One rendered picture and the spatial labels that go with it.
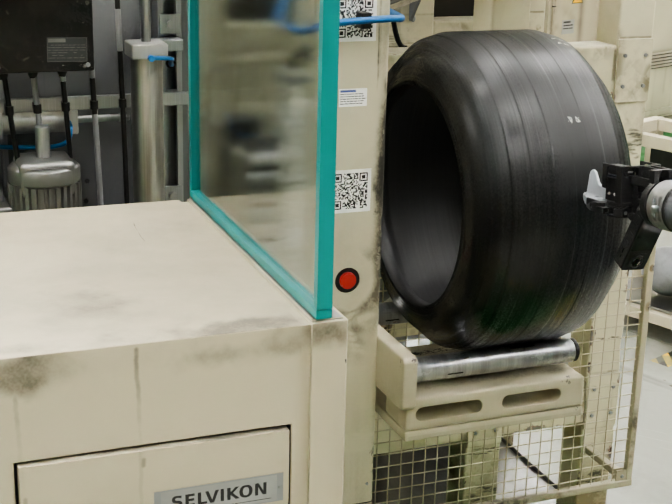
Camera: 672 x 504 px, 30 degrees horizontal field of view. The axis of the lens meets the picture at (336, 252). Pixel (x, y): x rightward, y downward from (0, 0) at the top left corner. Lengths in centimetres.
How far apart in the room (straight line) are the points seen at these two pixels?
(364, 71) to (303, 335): 79
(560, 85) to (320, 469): 93
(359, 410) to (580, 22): 486
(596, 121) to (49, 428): 114
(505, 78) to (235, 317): 86
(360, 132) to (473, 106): 19
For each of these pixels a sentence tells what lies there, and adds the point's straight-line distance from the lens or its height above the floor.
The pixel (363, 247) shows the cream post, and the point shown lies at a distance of 217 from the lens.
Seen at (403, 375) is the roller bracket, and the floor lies 92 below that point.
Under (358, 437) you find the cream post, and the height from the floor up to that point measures 76.
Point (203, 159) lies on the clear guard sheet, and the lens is 182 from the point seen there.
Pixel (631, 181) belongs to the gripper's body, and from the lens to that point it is 196.
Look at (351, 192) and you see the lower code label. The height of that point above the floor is 122.
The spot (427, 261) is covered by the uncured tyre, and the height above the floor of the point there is 98.
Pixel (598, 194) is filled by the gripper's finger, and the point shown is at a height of 126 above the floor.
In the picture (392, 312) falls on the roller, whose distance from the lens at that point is 247.
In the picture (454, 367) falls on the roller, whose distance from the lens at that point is 223.
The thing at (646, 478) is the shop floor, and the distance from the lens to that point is 394.
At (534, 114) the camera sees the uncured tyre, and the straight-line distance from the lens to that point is 209.
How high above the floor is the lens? 176
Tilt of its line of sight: 17 degrees down
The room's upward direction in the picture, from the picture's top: 1 degrees clockwise
